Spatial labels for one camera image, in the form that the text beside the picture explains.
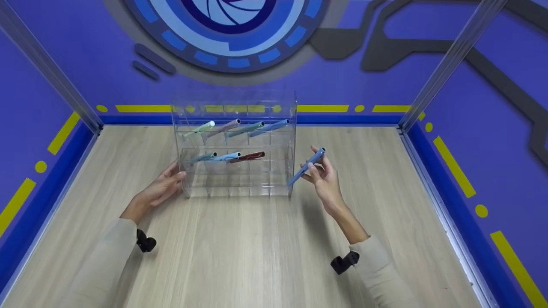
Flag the person's left hand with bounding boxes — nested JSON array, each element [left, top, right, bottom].
[[121, 159, 188, 223]]

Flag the dark red pen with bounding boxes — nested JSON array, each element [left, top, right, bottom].
[[229, 151, 266, 164]]

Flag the pale green pen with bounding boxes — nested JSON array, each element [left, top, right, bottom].
[[183, 121, 216, 139]]

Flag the teal blue pen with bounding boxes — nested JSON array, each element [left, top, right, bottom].
[[189, 152, 218, 165]]

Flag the person's right hand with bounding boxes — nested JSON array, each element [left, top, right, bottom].
[[300, 145, 348, 216]]

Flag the black wrist band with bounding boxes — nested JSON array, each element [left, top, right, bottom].
[[136, 228, 158, 253], [330, 250, 360, 275]]

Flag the person's left forearm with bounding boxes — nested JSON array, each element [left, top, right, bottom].
[[56, 205, 144, 308]]

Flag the clear acrylic pen rack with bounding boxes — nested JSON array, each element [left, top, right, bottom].
[[171, 92, 298, 200]]

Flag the mauve pen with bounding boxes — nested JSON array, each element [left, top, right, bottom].
[[206, 118, 241, 138]]

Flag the person's right forearm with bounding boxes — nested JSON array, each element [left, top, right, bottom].
[[331, 204, 423, 308]]

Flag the light blue pen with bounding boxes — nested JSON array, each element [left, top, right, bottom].
[[209, 151, 241, 163]]

